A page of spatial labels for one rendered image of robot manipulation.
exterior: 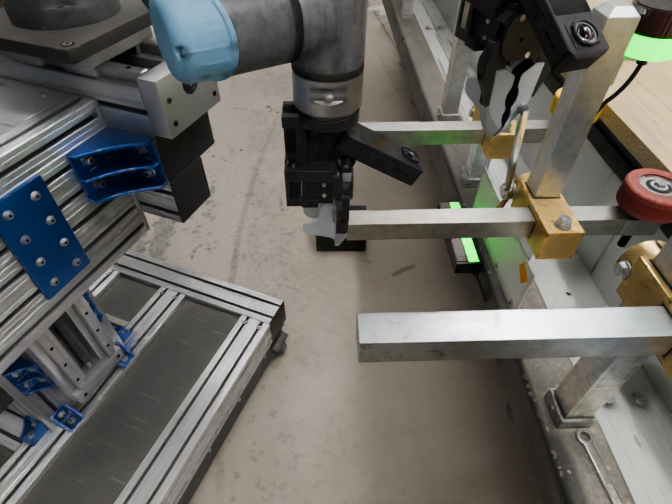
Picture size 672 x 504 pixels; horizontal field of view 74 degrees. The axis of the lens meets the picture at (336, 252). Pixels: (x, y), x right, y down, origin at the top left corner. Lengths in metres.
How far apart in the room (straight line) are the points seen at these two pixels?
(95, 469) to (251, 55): 1.02
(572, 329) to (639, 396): 0.44
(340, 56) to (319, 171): 0.13
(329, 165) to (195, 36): 0.21
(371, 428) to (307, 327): 0.40
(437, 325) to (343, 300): 1.24
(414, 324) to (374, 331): 0.03
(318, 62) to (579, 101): 0.32
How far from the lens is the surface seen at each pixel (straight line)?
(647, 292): 0.48
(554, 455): 0.65
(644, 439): 0.82
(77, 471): 1.25
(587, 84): 0.61
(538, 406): 0.67
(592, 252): 0.98
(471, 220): 0.63
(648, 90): 1.00
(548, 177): 0.67
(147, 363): 1.32
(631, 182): 0.71
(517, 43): 0.51
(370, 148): 0.51
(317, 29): 0.43
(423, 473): 1.34
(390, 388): 1.43
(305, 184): 0.53
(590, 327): 0.42
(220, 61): 0.40
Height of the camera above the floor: 1.26
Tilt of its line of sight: 46 degrees down
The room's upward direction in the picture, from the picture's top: straight up
